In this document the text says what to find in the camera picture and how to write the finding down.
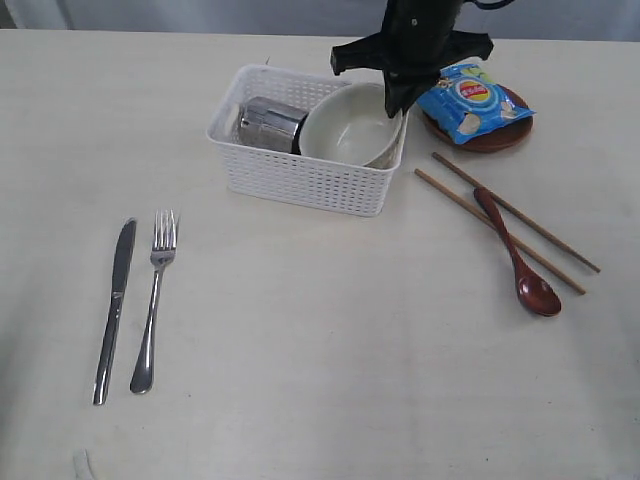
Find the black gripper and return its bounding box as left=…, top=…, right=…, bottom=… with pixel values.
left=330, top=0, right=494, bottom=118

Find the white ceramic bowl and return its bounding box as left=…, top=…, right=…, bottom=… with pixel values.
left=299, top=83, right=403, bottom=169

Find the blue Lay's chips bag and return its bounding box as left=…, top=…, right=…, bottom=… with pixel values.
left=416, top=63, right=535, bottom=145

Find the brown wooden chopstick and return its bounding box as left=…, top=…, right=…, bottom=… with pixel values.
left=414, top=167, right=587, bottom=296
left=431, top=152, right=601, bottom=273

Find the brown wooden plate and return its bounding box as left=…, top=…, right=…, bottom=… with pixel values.
left=418, top=76, right=534, bottom=153

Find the dark red wooden spoon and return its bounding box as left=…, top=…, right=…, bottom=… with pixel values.
left=473, top=187, right=562, bottom=317

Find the silver metal fork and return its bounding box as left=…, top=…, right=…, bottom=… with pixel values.
left=129, top=210, right=178, bottom=394

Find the silver metal knife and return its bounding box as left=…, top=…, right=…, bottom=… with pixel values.
left=92, top=218, right=137, bottom=406

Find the white perforated plastic basket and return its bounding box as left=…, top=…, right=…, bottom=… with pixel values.
left=207, top=64, right=407, bottom=217

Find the silver metal moka pot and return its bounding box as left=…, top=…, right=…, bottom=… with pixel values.
left=238, top=96, right=309, bottom=154

